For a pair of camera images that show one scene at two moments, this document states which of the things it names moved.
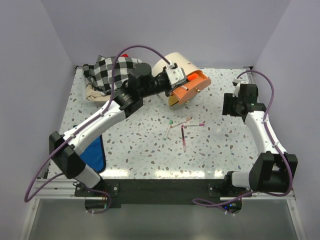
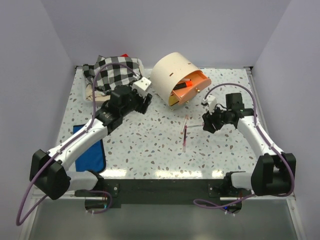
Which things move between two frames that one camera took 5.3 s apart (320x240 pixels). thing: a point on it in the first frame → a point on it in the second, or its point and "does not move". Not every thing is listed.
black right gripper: [228, 99] → [209, 120]
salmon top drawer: [191, 87] does not move
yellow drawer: [173, 100] does not move
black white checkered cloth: [100, 75] does not move
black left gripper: [170, 89] → [143, 107]
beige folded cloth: [92, 94] does not move
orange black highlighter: [194, 76] → [183, 84]
